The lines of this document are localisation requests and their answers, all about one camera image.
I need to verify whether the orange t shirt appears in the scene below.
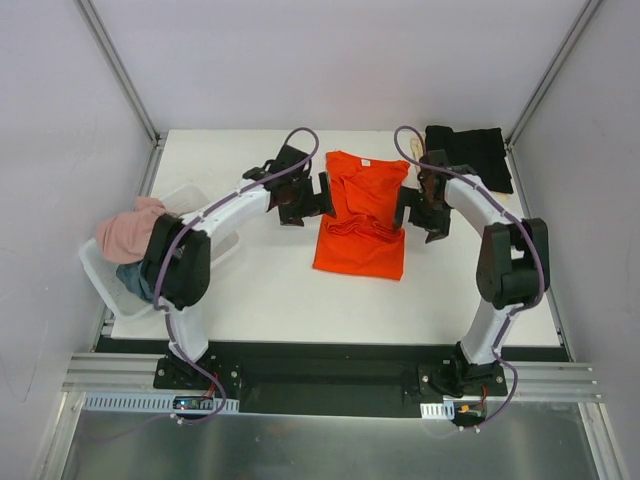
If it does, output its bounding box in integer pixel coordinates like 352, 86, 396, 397
313, 151, 409, 281

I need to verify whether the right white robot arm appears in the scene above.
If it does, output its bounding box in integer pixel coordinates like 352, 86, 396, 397
393, 150, 549, 397

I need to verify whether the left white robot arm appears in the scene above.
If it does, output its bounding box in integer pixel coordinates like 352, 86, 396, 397
142, 144, 335, 389

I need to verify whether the folded beige t shirt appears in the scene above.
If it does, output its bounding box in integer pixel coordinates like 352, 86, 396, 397
409, 133, 425, 174

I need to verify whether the folded black t shirt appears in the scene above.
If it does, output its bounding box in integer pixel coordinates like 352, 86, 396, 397
425, 125, 514, 195

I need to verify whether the white plastic basket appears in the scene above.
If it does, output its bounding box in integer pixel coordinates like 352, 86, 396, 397
79, 182, 210, 321

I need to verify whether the pink t shirt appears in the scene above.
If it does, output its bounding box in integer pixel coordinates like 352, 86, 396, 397
94, 196, 167, 264

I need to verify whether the blue grey t shirt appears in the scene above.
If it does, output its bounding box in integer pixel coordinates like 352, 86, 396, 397
116, 261, 153, 303

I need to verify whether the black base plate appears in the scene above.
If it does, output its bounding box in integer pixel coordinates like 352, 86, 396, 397
153, 342, 513, 418

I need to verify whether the right white cable duct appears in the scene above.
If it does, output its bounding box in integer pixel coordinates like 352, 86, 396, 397
420, 401, 455, 421

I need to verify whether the white cable duct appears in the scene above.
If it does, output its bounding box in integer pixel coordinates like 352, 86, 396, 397
420, 401, 455, 421
83, 393, 240, 416

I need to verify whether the right aluminium frame post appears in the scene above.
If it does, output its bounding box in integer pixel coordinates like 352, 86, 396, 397
505, 0, 605, 150

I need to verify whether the aluminium frame post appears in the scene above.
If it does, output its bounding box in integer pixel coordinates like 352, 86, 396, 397
505, 0, 605, 150
74, 0, 163, 146

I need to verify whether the left aluminium frame post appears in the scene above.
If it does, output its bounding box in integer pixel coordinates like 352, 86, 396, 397
74, 0, 163, 146

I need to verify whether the left white cable duct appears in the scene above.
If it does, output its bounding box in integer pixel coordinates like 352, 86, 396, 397
83, 393, 240, 416

